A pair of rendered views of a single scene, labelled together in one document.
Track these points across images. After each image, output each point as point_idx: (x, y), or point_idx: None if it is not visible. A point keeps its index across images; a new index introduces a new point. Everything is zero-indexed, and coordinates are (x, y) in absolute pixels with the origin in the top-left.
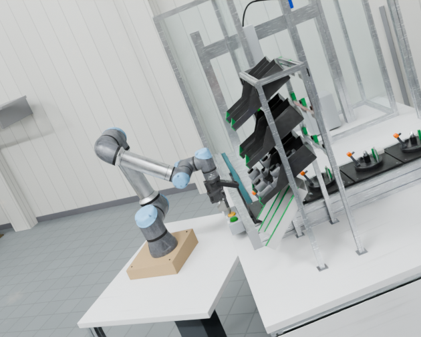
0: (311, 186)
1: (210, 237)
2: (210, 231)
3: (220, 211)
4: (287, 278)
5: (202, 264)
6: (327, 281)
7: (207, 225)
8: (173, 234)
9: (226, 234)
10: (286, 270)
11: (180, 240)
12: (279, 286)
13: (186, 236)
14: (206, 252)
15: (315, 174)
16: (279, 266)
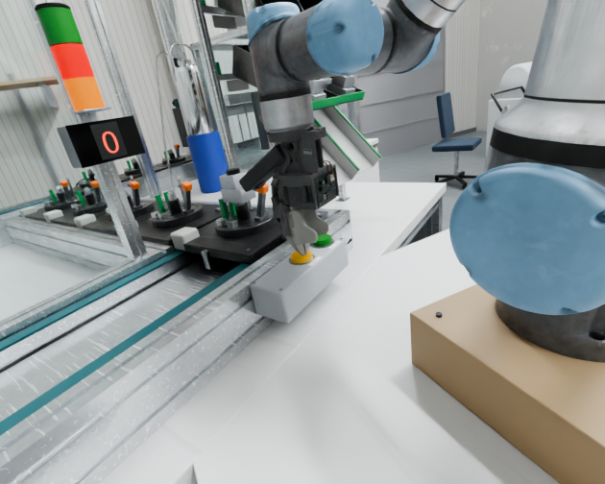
0: (199, 209)
1: (364, 351)
2: (336, 386)
3: (326, 231)
4: (378, 203)
5: (457, 278)
6: (358, 191)
7: (302, 443)
8: (499, 357)
9: (331, 323)
10: (367, 208)
11: (483, 302)
12: (394, 200)
13: (451, 298)
14: (423, 304)
15: (230, 151)
16: (365, 215)
